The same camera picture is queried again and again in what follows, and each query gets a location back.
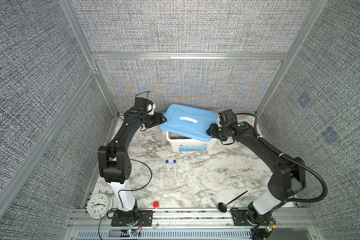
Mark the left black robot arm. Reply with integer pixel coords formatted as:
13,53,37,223
98,107,167,226

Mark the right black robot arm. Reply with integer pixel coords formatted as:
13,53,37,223
207,122,306,225

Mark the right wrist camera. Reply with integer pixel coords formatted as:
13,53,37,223
218,109,238,126

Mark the blue plastic bin lid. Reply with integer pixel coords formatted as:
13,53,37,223
159,104,218,142

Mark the white plastic storage bin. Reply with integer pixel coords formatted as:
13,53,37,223
163,131,219,152

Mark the red bottle cap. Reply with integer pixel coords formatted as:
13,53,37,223
153,201,160,209

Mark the white analog clock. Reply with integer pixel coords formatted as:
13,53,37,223
87,193,113,219

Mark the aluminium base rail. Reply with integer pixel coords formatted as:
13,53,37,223
67,208,318,229

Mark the black long handled ladle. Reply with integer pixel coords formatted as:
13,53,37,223
218,191,248,213

